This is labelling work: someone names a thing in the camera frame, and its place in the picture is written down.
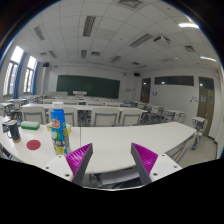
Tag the window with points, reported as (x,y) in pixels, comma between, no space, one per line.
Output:
(29,74)
(11,72)

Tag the white chair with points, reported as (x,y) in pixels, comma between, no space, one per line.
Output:
(65,114)
(104,116)
(35,114)
(130,117)
(199,124)

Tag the brown wooden door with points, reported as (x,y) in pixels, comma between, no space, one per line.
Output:
(206,101)

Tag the dark rear door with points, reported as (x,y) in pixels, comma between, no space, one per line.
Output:
(145,90)

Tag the yellow green sponge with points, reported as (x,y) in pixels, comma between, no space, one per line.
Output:
(68,126)

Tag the white teacher podium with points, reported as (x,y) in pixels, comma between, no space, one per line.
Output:
(79,93)

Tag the black wall speaker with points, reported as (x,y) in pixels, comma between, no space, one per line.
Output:
(45,64)

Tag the red round coaster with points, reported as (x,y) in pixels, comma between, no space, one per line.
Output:
(33,144)

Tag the white chair back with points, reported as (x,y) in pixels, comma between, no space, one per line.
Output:
(130,117)
(104,116)
(35,114)
(65,114)

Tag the blue plastic drink bottle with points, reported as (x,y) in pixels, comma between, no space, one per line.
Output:
(59,131)

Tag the black mug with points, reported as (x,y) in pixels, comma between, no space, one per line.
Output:
(12,130)

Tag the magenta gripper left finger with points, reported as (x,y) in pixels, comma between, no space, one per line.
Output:
(71,167)

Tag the green chalkboard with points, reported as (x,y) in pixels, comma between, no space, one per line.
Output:
(93,86)

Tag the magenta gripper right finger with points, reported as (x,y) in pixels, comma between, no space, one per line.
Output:
(151,166)

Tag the white chair at right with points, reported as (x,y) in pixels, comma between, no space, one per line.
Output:
(199,124)

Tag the ceiling projector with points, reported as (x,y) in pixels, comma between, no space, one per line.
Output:
(162,41)

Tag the left window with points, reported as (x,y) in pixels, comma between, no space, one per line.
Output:
(11,72)

